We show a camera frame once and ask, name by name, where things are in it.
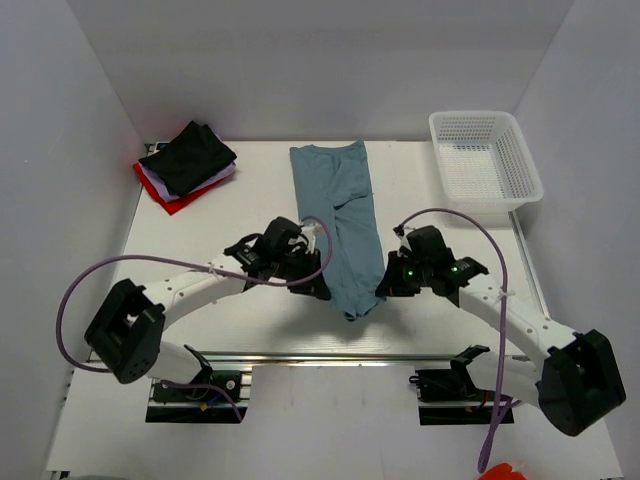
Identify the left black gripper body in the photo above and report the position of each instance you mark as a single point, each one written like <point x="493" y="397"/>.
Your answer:
<point x="296" y="266"/>

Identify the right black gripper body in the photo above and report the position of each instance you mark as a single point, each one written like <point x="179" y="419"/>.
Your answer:
<point x="422" y="271"/>

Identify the teal blue t-shirt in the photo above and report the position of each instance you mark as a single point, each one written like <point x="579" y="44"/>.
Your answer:
<point x="334" y="185"/>

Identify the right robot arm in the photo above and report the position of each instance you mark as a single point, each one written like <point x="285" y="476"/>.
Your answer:
<point x="572" y="377"/>

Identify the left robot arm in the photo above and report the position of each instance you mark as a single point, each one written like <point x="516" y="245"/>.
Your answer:
<point x="127" y="331"/>

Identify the red folded t-shirt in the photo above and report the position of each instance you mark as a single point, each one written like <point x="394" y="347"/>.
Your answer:
<point x="173" y="206"/>

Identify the white plastic basket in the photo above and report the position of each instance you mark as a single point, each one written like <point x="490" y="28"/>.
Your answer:
<point x="484" y="162"/>

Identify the black folded t-shirt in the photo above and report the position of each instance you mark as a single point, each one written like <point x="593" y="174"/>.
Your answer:
<point x="194" y="156"/>

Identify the orange object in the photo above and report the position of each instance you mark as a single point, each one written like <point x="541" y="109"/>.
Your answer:
<point x="503" y="471"/>

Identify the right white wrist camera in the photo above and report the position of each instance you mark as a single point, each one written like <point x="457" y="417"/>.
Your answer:
<point x="404" y="245"/>

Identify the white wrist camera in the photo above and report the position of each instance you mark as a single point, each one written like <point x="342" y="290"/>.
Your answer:
<point x="309" y="235"/>
<point x="404" y="245"/>

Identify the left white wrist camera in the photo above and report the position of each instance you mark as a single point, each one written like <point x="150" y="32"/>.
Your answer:
<point x="309" y="235"/>

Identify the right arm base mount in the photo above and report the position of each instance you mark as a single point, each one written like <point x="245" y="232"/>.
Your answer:
<point x="444" y="399"/>

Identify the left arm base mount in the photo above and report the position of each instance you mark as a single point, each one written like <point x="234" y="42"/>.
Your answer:
<point x="226" y="403"/>

